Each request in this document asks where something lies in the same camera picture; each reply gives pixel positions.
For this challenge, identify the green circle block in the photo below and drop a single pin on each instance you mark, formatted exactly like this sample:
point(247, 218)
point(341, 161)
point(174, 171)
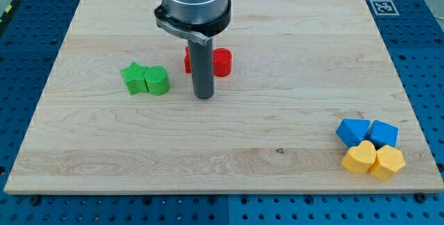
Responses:
point(157, 80)

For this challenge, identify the yellow heart block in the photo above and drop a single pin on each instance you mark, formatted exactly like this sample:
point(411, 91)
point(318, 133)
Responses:
point(359, 159)

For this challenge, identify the yellow hexagon block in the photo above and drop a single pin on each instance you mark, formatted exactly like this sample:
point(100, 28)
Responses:
point(389, 161)

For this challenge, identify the blue triangle block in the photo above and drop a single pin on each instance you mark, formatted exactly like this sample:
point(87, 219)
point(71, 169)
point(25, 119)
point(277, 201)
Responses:
point(352, 131)

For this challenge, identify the red star block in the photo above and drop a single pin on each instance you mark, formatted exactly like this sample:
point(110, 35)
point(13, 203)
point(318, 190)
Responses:
point(187, 61)

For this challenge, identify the red circle block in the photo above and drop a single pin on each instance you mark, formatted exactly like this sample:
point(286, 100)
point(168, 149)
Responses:
point(222, 62)

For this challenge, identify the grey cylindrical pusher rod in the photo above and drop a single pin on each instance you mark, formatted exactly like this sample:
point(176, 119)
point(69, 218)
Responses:
point(202, 70)

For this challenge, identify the green star block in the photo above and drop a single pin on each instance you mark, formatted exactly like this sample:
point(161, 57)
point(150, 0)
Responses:
point(133, 77)

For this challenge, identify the wooden board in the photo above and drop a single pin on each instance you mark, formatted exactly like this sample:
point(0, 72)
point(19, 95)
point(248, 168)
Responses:
point(299, 67)

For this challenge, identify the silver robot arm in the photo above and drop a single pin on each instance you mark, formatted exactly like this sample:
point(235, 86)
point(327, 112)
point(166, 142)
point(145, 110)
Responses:
point(193, 20)

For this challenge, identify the blue cube block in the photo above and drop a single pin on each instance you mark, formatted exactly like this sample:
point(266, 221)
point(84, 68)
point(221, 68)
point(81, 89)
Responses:
point(381, 134)

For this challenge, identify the white fiducial marker tag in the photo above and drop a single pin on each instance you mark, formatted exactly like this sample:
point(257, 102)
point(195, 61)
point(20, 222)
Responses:
point(384, 7)

